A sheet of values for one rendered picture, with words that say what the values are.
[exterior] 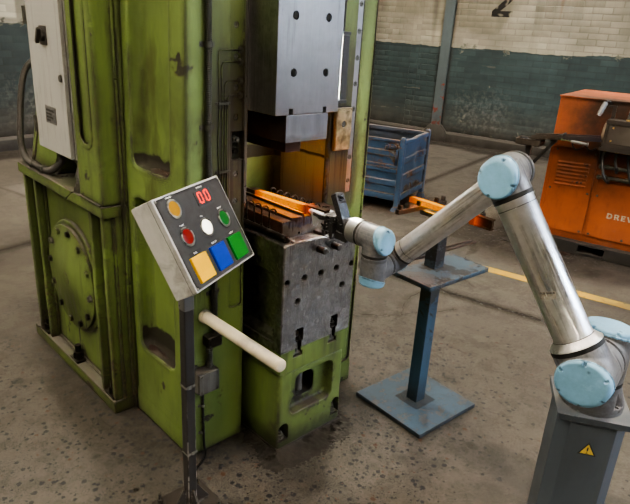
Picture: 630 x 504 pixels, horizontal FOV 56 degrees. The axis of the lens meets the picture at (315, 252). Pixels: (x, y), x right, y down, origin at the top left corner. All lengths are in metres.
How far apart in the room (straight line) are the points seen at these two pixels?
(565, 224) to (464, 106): 4.81
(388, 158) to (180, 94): 3.98
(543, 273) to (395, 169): 4.15
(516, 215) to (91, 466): 1.84
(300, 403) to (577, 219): 3.40
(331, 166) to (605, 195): 3.22
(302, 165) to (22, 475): 1.64
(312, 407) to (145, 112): 1.37
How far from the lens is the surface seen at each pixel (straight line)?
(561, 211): 5.41
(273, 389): 2.45
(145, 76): 2.34
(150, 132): 2.34
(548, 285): 1.76
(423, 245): 2.06
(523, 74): 9.58
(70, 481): 2.58
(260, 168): 2.68
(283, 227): 2.18
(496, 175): 1.73
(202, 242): 1.73
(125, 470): 2.57
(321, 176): 2.50
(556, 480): 2.18
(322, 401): 2.66
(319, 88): 2.17
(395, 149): 5.77
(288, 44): 2.06
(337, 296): 2.43
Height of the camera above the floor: 1.66
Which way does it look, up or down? 21 degrees down
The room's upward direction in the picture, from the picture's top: 3 degrees clockwise
